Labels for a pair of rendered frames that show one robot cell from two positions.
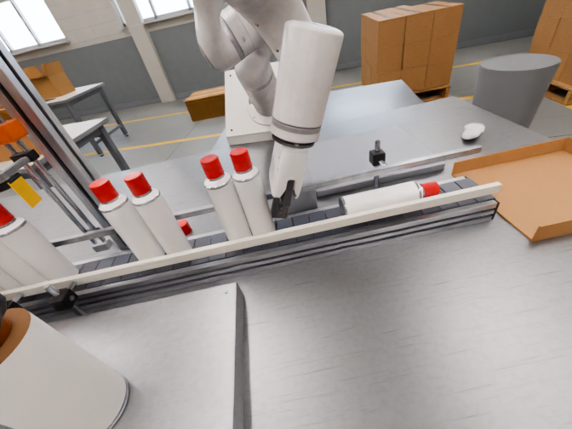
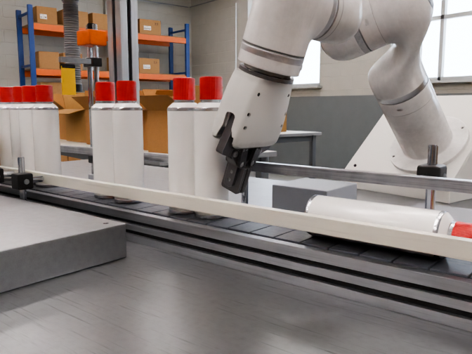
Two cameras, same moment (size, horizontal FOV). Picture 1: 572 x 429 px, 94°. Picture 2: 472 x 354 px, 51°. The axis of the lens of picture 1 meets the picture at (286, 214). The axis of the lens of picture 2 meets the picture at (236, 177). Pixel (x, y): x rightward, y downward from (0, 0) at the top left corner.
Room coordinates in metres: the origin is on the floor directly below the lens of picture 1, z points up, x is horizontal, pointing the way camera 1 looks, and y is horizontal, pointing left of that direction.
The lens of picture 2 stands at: (-0.11, -0.43, 1.04)
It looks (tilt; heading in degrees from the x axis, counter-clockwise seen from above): 8 degrees down; 38
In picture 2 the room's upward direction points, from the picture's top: straight up
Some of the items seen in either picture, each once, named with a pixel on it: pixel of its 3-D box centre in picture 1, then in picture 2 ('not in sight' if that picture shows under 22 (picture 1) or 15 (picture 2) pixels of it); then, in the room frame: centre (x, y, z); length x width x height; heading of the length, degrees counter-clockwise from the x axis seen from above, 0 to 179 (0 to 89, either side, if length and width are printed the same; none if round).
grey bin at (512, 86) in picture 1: (503, 105); not in sight; (1.91, -1.85, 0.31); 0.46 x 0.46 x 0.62
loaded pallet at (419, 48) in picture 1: (401, 53); not in sight; (3.70, -1.89, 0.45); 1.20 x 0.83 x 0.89; 169
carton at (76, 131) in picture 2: not in sight; (86, 116); (2.19, 2.84, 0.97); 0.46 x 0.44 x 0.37; 82
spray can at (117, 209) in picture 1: (129, 225); (107, 140); (0.45, 0.31, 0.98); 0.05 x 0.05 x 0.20
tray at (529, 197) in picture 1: (552, 181); not in sight; (0.43, -0.60, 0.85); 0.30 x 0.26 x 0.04; 89
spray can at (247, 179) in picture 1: (253, 197); (211, 147); (0.44, 0.06, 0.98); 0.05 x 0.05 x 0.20
